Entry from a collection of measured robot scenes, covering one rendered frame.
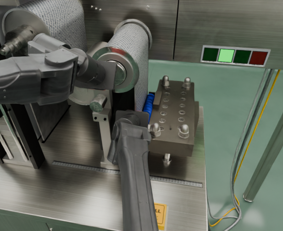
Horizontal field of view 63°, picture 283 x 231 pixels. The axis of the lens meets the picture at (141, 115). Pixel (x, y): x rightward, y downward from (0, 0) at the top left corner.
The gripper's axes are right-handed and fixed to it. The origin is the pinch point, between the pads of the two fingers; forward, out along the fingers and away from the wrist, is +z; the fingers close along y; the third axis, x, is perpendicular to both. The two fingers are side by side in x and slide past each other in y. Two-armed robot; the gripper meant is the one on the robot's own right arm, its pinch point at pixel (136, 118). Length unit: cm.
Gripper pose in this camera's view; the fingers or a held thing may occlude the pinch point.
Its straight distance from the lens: 79.8
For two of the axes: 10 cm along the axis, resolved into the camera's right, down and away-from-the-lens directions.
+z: 1.6, -1.4, 9.8
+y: 9.8, 1.1, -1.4
